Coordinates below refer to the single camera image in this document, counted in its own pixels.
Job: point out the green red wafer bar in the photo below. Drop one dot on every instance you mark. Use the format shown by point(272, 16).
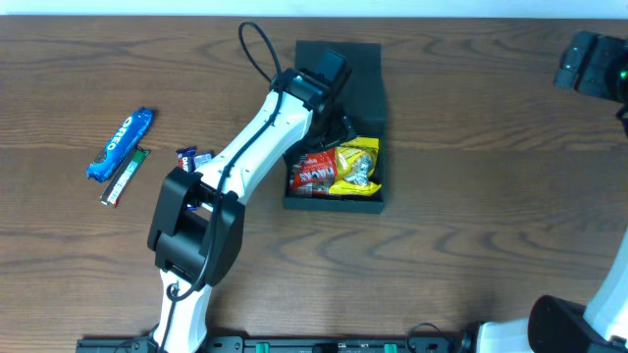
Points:
point(123, 176)

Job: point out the blue Oreo cookie pack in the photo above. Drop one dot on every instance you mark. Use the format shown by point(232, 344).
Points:
point(120, 144)

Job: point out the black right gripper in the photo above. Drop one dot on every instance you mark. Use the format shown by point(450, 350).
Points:
point(575, 59)

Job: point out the Dairy Milk chocolate bar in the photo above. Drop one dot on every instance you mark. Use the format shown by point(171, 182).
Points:
point(186, 158)

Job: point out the yellow Hacks candy bag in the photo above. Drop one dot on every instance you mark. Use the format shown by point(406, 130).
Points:
point(356, 161)

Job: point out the small blue candy box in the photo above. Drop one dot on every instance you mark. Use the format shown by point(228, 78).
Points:
point(201, 159)

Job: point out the red Hacks candy bag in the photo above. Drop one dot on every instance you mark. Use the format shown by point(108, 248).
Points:
point(314, 168)

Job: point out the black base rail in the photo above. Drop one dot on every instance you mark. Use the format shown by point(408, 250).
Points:
point(238, 344)

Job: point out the dark green gift box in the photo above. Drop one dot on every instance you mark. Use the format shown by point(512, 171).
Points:
point(364, 100)

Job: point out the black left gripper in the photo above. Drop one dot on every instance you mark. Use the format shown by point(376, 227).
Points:
point(342, 126)

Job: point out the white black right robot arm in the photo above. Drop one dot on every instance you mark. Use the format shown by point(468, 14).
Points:
point(556, 325)

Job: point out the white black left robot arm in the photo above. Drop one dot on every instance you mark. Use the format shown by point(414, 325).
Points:
point(197, 227)

